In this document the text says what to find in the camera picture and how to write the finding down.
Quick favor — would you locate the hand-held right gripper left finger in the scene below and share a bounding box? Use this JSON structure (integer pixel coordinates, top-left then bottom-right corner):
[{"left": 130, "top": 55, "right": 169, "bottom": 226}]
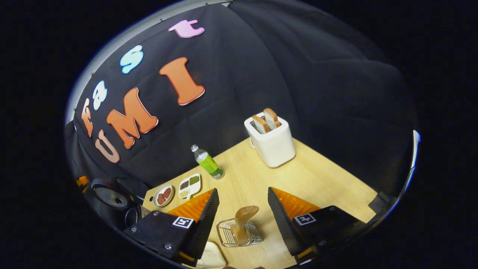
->
[{"left": 125, "top": 188, "right": 220, "bottom": 262}]

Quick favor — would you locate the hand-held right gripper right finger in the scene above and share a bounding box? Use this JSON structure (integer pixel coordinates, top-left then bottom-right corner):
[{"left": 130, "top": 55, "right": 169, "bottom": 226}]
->
[{"left": 267, "top": 187, "right": 369, "bottom": 265}]

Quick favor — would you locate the black silver rice cooker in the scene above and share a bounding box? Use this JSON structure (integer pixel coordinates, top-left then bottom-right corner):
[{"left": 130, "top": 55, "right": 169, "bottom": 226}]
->
[{"left": 91, "top": 177, "right": 152, "bottom": 229}]

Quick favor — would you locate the metal wire chopstick holder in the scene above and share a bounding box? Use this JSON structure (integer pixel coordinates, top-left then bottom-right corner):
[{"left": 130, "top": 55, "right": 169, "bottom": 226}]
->
[{"left": 216, "top": 218, "right": 263, "bottom": 248}]

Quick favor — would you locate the clear rice container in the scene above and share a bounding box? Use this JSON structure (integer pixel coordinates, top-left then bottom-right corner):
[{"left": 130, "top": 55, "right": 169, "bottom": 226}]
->
[{"left": 195, "top": 241, "right": 228, "bottom": 269}]

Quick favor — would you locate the wooden spoon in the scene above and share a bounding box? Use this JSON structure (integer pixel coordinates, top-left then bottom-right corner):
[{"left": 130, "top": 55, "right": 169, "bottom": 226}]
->
[{"left": 232, "top": 205, "right": 260, "bottom": 245}]

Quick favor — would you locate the white divided bean dish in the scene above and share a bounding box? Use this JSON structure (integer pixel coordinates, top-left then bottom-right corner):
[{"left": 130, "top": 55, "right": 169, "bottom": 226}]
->
[{"left": 178, "top": 173, "right": 202, "bottom": 199}]

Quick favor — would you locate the white round plate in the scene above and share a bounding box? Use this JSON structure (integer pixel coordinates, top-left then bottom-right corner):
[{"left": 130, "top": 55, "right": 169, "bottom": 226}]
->
[{"left": 153, "top": 183, "right": 175, "bottom": 208}]

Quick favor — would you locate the green drink bottle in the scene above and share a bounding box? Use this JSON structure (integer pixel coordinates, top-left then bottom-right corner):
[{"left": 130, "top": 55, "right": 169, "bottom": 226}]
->
[{"left": 190, "top": 144, "right": 225, "bottom": 180}]

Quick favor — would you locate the white toaster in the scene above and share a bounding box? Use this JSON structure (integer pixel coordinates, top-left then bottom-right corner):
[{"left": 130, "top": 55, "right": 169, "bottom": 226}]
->
[{"left": 244, "top": 114, "right": 297, "bottom": 168}]

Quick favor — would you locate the black backdrop cloth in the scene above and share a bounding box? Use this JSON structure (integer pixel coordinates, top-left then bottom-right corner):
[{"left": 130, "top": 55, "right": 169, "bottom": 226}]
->
[{"left": 65, "top": 0, "right": 419, "bottom": 232}]

